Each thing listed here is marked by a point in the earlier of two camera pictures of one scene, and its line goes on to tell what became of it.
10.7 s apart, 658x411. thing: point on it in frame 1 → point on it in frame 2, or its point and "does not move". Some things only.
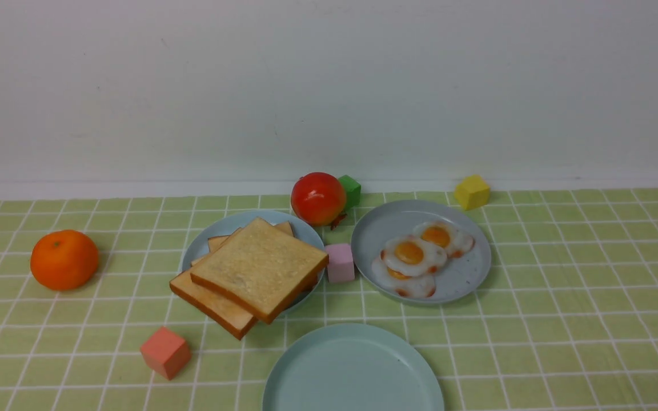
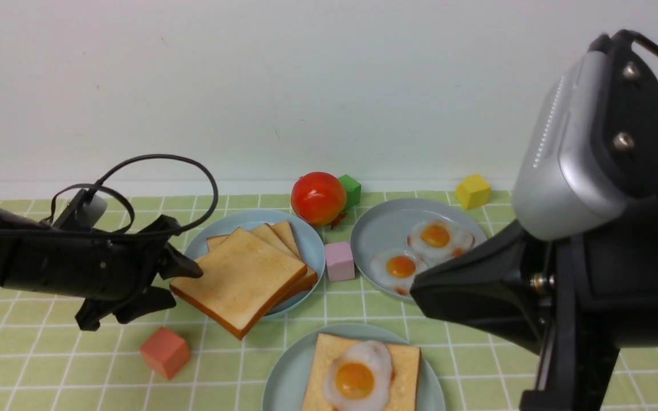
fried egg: (412, 255) → (360, 379)
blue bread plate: (197, 246) does not move
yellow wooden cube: (473, 193) does not move
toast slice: (263, 271) → (327, 349)
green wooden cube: (352, 189) does not move
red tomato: (318, 198) does not move
